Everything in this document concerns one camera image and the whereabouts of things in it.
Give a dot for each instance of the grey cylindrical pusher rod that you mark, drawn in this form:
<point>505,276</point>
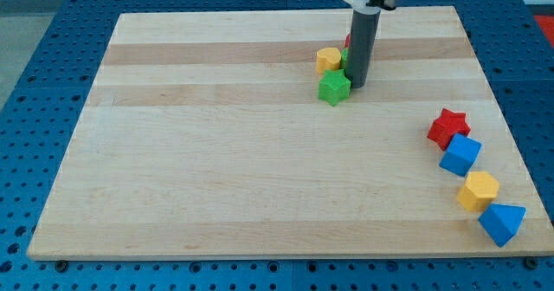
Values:
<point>362,38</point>

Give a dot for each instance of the yellow hexagon block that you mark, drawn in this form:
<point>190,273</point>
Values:
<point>478,191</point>

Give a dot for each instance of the blue triangle block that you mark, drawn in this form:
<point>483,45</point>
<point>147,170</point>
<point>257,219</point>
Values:
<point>502,221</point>

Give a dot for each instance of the red block behind rod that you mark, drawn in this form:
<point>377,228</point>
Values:
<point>347,41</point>

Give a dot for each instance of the green block behind rod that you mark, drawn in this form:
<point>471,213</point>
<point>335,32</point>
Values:
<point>344,57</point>

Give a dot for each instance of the yellow heart block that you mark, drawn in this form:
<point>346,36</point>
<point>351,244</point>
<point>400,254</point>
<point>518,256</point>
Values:
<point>328,59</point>

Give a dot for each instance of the green star block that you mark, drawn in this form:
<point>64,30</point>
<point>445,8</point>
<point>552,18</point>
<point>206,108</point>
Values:
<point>334,87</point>

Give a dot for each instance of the red star block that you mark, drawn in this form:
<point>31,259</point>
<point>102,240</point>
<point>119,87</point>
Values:
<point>446,126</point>

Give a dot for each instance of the blue cube block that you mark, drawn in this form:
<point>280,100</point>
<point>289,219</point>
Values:
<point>460,155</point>

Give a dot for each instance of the wooden board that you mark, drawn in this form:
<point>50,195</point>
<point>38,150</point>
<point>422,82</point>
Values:
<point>203,138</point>

